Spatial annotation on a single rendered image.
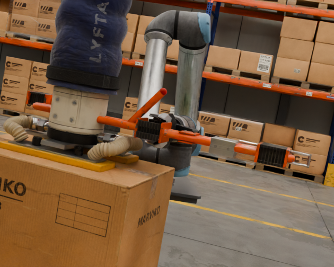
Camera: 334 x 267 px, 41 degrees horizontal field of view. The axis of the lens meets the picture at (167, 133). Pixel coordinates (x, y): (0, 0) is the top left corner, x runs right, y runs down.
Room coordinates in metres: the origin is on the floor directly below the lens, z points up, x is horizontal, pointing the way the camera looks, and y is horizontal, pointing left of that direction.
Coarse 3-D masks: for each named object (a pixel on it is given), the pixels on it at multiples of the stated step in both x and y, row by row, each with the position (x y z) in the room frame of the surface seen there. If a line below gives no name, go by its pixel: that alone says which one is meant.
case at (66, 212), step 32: (0, 160) 1.22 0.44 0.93; (32, 160) 1.22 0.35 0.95; (0, 192) 1.22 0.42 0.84; (32, 192) 1.19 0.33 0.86; (64, 192) 1.16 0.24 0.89; (96, 192) 1.13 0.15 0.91; (128, 192) 1.11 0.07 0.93; (160, 192) 1.37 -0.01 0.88; (0, 224) 1.21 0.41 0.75; (32, 224) 1.18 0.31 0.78; (64, 224) 1.16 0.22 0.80; (96, 224) 1.13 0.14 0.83; (128, 224) 1.14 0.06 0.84; (160, 224) 1.43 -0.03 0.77; (0, 256) 1.21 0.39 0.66; (32, 256) 1.18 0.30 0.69; (64, 256) 1.15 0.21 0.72; (96, 256) 1.13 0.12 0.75; (128, 256) 1.18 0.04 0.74
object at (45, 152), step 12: (0, 144) 1.30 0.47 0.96; (12, 144) 1.30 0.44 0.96; (24, 144) 1.31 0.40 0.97; (36, 144) 1.31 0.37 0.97; (36, 156) 1.27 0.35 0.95; (48, 156) 1.26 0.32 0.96; (60, 156) 1.25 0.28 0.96; (72, 156) 1.25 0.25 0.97; (84, 156) 1.28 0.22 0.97; (84, 168) 1.23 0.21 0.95; (96, 168) 1.21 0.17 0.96; (108, 168) 1.26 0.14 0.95
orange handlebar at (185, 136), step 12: (36, 108) 1.41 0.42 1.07; (48, 108) 1.39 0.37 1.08; (96, 120) 1.35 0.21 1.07; (108, 120) 1.33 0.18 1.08; (120, 120) 1.33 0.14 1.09; (168, 132) 1.28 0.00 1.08; (180, 132) 1.27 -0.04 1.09; (192, 132) 1.30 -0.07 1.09; (192, 144) 1.26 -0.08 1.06; (204, 144) 1.25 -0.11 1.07; (240, 144) 1.26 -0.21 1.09; (288, 156) 1.19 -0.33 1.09
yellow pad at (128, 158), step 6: (42, 138) 1.49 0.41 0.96; (84, 150) 1.44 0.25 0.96; (108, 156) 1.41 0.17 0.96; (114, 156) 1.41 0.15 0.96; (120, 156) 1.41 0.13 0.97; (126, 156) 1.43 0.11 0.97; (132, 156) 1.45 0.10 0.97; (138, 156) 1.48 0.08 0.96; (120, 162) 1.40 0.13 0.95; (126, 162) 1.39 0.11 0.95; (132, 162) 1.43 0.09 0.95
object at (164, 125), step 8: (136, 120) 1.30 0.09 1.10; (144, 120) 1.34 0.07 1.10; (152, 120) 1.37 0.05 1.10; (136, 128) 1.30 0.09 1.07; (144, 128) 1.29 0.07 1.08; (152, 128) 1.27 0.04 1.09; (160, 128) 1.28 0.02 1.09; (168, 128) 1.32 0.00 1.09; (136, 136) 1.29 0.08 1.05; (144, 136) 1.28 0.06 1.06; (152, 136) 1.27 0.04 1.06; (160, 136) 1.28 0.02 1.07
